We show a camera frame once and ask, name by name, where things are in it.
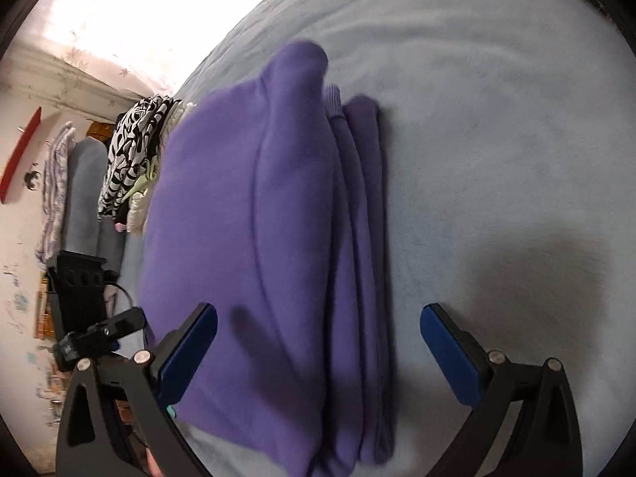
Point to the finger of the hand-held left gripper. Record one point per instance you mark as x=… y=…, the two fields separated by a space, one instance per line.
x=126 y=323

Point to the folded grey blanket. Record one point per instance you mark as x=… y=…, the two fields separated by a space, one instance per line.
x=82 y=194

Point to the white puffy folded jacket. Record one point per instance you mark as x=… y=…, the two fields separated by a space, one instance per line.
x=139 y=216

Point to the purple zip hoodie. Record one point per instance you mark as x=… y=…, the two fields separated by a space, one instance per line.
x=248 y=258

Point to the round black white wall sticker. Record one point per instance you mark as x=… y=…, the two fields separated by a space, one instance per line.
x=33 y=181

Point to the red wall shelf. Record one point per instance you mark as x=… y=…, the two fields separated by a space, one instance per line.
x=20 y=154

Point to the grey-blue pillow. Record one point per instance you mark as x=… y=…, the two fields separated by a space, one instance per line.
x=112 y=243

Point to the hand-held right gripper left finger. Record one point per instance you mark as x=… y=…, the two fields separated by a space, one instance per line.
x=189 y=353

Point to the blue-grey fleece blanket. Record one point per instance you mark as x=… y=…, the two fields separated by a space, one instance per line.
x=497 y=159

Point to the light green folded garment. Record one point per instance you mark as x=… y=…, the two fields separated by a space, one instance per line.
x=149 y=174

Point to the black white printed folded garment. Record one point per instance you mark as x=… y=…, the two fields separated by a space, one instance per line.
x=124 y=159

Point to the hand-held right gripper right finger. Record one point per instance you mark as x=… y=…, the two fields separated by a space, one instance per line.
x=449 y=357

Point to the purple floral quilt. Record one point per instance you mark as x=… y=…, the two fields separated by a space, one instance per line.
x=54 y=184

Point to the white floral curtain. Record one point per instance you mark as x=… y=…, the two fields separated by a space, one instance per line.
x=124 y=35

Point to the orange wooden cabinet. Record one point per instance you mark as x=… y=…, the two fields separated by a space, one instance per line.
x=44 y=318

